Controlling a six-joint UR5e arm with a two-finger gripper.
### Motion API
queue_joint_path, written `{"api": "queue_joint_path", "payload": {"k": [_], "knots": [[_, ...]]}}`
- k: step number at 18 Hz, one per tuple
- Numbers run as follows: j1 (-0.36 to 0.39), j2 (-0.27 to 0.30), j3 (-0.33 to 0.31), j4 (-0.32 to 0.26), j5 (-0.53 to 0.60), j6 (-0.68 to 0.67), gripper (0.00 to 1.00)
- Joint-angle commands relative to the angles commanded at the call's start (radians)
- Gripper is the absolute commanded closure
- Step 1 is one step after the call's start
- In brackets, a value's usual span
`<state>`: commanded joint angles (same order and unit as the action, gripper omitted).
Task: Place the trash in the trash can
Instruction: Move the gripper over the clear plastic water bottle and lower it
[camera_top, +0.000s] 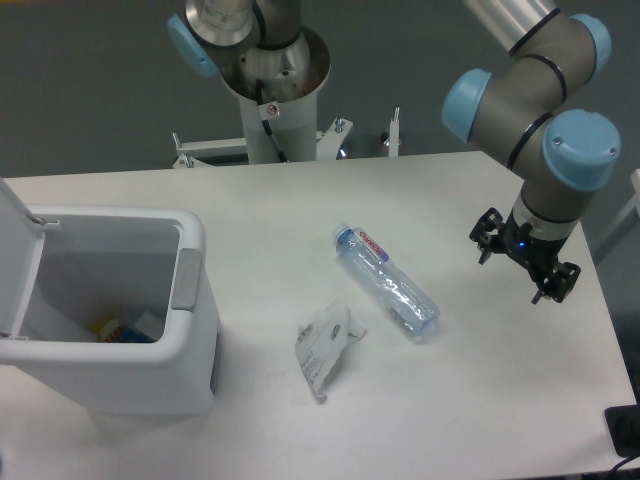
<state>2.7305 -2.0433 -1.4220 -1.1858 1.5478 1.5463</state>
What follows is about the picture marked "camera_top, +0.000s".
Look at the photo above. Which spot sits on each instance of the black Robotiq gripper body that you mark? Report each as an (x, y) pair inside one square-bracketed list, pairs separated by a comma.
[(538, 256)]

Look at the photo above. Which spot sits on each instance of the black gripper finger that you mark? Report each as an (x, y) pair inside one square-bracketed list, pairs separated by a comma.
[(554, 280), (488, 234)]

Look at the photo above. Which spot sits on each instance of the clear plastic water bottle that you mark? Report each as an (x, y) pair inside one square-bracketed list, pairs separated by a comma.
[(395, 291)]

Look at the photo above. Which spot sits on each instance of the clear plastic wrapper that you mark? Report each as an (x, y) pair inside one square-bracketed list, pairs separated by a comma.
[(319, 345)]

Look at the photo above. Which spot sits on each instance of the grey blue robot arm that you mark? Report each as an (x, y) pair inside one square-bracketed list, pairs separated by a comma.
[(562, 156)]

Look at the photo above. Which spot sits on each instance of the blue trash package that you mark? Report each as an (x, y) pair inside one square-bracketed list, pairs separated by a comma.
[(131, 335)]

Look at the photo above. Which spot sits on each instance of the white trash can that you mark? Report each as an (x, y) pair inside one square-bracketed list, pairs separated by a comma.
[(120, 262)]

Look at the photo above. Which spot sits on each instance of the yellow orange trash packet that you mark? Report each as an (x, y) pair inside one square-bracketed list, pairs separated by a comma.
[(107, 330)]

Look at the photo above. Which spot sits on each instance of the black device at corner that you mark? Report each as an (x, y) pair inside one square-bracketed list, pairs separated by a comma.
[(623, 425)]

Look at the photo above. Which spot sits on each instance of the white frame at right edge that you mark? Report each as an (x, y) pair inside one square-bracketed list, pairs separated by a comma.
[(621, 224)]

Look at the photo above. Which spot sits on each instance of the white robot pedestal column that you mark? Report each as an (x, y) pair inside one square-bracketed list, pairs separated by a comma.
[(277, 96)]

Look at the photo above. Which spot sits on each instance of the white pedestal base frame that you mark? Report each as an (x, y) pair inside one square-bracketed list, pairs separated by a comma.
[(330, 145)]

